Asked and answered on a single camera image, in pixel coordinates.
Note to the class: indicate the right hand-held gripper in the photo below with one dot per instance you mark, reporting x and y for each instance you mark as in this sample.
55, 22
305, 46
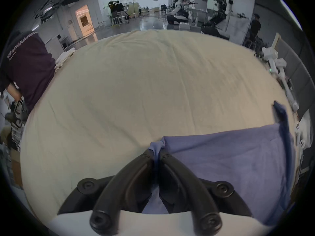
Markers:
304, 131

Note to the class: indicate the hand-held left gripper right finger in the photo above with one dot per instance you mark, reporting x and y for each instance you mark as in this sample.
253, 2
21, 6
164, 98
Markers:
182, 181

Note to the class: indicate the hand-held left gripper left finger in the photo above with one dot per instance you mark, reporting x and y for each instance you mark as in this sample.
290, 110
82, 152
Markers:
128, 178

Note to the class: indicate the blue shirt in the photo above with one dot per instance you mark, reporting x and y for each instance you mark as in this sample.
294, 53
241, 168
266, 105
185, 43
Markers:
233, 156

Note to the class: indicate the spare white hand-held gripper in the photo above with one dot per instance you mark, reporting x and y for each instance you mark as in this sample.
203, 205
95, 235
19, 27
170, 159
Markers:
273, 58

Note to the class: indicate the stack of white cloths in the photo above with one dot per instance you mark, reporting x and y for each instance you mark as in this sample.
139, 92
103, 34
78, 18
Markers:
64, 56

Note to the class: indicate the white humanoid robot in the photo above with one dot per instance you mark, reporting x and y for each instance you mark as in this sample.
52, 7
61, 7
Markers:
177, 7
222, 6

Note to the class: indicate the table with black equipment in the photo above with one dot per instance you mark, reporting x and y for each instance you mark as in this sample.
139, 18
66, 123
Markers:
119, 11

